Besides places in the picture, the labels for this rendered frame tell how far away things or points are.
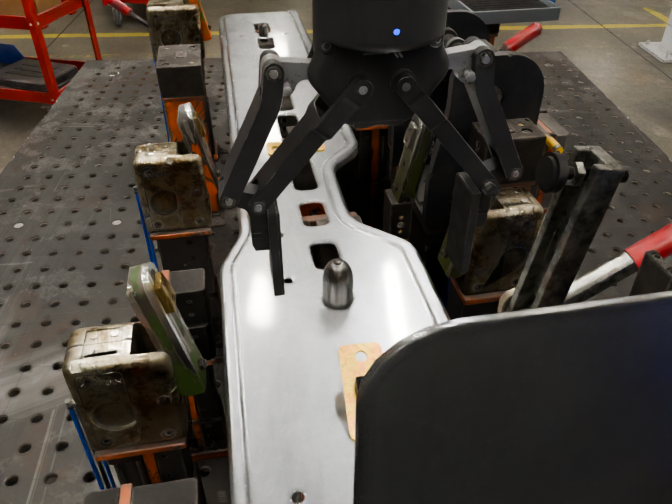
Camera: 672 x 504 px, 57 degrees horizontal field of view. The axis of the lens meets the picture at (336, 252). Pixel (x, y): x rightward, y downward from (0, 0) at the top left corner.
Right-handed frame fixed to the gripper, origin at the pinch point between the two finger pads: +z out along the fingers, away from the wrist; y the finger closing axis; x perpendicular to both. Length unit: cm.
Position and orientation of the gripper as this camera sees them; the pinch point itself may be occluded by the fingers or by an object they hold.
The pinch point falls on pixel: (369, 260)
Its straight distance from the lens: 45.2
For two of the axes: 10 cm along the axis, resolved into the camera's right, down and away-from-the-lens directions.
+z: 0.0, 8.0, 6.0
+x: 1.8, 5.9, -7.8
